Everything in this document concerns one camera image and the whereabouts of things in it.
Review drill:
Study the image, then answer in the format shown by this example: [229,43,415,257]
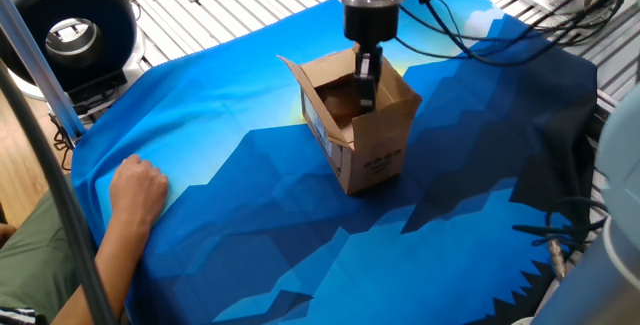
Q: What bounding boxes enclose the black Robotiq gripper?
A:
[343,3,401,114]

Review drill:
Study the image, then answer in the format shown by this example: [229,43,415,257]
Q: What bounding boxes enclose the bare person hand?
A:
[108,153,170,227]

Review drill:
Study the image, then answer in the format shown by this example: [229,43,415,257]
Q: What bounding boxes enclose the thin black wires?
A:
[49,114,76,172]

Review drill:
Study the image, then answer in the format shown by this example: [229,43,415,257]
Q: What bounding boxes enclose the thick grey hose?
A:
[0,62,119,325]

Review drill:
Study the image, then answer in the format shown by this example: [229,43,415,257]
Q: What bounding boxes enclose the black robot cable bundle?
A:
[394,0,640,69]

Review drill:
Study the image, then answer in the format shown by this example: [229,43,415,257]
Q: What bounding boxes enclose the brown cardboard box with label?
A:
[277,44,424,196]

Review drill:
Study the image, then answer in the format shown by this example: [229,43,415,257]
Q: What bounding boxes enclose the black round ring light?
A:
[0,0,147,116]

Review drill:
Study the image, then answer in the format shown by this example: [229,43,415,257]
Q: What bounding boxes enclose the striped shirt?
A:
[0,306,36,325]

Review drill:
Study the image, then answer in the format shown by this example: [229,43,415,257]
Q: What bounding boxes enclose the aluminium frame post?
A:
[0,0,87,142]

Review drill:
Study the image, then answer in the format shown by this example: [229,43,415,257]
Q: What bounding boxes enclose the bare person forearm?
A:
[51,214,154,325]

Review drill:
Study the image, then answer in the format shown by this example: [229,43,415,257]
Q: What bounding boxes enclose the black frame rail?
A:
[587,89,624,141]

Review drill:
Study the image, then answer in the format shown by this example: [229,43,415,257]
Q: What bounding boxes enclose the black cable with metal plug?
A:
[512,196,610,282]

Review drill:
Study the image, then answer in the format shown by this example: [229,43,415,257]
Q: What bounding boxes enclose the green shorts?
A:
[0,189,99,324]

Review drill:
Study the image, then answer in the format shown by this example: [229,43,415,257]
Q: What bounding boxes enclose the blue mountain print cloth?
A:
[71,0,599,325]

